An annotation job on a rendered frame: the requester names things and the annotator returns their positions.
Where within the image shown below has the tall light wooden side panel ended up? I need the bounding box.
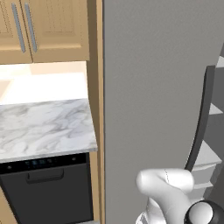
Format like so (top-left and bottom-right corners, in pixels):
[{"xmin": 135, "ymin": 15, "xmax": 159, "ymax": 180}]
[{"xmin": 86, "ymin": 0, "xmax": 106, "ymax": 224}]

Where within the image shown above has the black dishwasher handle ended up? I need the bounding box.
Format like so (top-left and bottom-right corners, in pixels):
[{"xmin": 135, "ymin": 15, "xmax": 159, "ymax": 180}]
[{"xmin": 25, "ymin": 168, "xmax": 65, "ymax": 185}]

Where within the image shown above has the light wooden cupboard door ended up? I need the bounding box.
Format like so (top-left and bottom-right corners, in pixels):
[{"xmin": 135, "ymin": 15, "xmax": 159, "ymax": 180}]
[
  {"xmin": 19, "ymin": 0, "xmax": 91, "ymax": 64},
  {"xmin": 0, "ymin": 0, "xmax": 33, "ymax": 66}
]

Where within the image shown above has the light wooden base cupboard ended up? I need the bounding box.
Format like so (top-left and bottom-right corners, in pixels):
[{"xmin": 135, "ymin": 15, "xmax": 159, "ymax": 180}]
[{"xmin": 0, "ymin": 186, "xmax": 18, "ymax": 224}]

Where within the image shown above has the grey freezer door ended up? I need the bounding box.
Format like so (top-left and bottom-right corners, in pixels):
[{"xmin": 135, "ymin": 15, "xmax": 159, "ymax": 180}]
[{"xmin": 103, "ymin": 0, "xmax": 224, "ymax": 224}]

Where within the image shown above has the grey bar cupboard handle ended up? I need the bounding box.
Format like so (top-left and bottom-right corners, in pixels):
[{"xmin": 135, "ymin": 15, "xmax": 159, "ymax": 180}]
[
  {"xmin": 10, "ymin": 2, "xmax": 27, "ymax": 54},
  {"xmin": 24, "ymin": 2, "xmax": 39, "ymax": 53}
]

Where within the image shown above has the dark curved freezer door handle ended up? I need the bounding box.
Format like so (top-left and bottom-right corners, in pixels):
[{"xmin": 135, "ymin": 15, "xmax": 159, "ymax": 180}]
[{"xmin": 185, "ymin": 65, "xmax": 217, "ymax": 173}]

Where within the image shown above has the black dishwasher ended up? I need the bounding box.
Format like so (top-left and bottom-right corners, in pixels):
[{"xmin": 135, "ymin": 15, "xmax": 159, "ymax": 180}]
[{"xmin": 0, "ymin": 151, "xmax": 95, "ymax": 224}]

